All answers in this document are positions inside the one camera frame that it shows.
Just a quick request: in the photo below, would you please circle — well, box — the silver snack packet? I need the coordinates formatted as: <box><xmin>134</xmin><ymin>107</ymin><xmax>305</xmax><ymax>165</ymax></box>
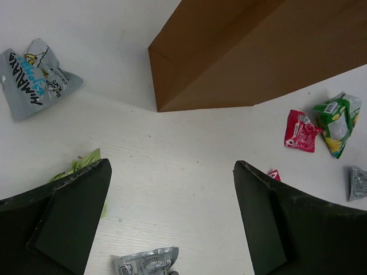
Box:
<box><xmin>348</xmin><ymin>166</ymin><xmax>367</xmax><ymax>202</ymax></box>
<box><xmin>112</xmin><ymin>246</ymin><xmax>179</xmax><ymax>275</ymax></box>

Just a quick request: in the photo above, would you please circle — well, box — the red snack packet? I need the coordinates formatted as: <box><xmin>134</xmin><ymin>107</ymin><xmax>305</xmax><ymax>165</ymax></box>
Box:
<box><xmin>267</xmin><ymin>170</ymin><xmax>282</xmax><ymax>182</ymax></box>
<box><xmin>284</xmin><ymin>109</ymin><xmax>322</xmax><ymax>153</ymax></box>

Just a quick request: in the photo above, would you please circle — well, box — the grey Himalaya snack packet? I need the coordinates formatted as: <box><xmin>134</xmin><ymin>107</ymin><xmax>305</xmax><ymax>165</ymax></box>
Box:
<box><xmin>1</xmin><ymin>38</ymin><xmax>83</xmax><ymax>121</ymax></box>

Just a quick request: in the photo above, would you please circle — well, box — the brown paper bag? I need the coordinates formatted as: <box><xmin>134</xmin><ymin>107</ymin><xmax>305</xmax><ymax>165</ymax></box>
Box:
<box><xmin>149</xmin><ymin>1</ymin><xmax>366</xmax><ymax>112</ymax></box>

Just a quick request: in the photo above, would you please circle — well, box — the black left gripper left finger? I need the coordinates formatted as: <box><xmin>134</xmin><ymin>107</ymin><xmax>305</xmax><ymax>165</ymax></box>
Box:
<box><xmin>1</xmin><ymin>159</ymin><xmax>112</xmax><ymax>274</ymax></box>

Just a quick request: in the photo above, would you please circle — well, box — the dark green chips packet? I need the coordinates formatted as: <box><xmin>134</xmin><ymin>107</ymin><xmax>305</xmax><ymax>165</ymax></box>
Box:
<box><xmin>312</xmin><ymin>92</ymin><xmax>362</xmax><ymax>159</ymax></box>

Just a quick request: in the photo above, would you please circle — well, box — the red snack packet near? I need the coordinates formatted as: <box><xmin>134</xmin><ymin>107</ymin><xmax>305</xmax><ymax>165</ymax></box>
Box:
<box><xmin>267</xmin><ymin>170</ymin><xmax>282</xmax><ymax>182</ymax></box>

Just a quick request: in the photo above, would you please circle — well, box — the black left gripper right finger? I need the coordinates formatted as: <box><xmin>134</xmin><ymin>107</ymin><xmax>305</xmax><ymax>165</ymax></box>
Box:
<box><xmin>233</xmin><ymin>160</ymin><xmax>366</xmax><ymax>274</ymax></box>

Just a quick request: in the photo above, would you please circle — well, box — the red snack packet far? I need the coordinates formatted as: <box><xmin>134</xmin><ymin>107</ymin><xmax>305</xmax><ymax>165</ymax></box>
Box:
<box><xmin>284</xmin><ymin>109</ymin><xmax>322</xmax><ymax>153</ymax></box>

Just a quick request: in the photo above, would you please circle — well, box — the light green snack packet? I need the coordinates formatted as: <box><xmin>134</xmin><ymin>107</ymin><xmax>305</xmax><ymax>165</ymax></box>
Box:
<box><xmin>48</xmin><ymin>148</ymin><xmax>108</xmax><ymax>219</ymax></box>

